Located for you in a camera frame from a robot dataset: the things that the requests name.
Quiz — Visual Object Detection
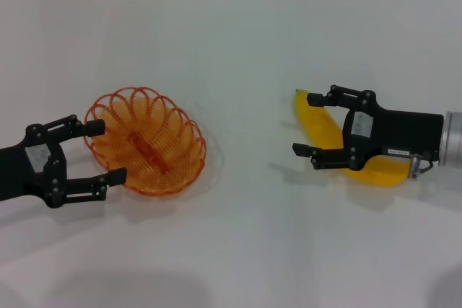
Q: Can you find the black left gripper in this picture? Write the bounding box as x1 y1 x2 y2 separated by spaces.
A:
0 114 128 211

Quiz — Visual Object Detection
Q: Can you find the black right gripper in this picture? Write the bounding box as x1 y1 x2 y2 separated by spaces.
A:
292 84 444 172

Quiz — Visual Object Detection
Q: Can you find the yellow banana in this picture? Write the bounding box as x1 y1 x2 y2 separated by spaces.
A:
295 88 414 188

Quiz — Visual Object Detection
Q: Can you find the orange plastic wire basket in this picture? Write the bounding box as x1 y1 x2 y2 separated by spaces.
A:
83 86 207 197

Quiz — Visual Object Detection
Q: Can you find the right arm connector cable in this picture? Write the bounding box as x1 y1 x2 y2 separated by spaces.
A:
409 151 435 181

